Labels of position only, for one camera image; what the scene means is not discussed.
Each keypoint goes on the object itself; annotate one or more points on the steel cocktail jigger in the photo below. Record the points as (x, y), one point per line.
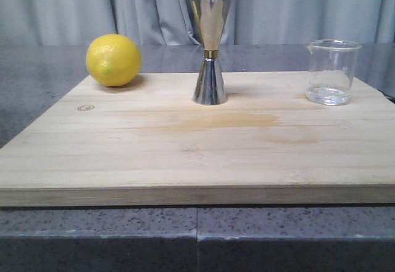
(210, 17)

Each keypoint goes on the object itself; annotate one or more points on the clear glass beaker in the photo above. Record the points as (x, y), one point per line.
(332, 67)

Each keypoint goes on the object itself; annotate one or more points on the wooden cutting board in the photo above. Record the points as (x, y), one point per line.
(150, 144)

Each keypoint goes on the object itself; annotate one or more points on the yellow lemon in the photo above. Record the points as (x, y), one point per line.
(113, 60)

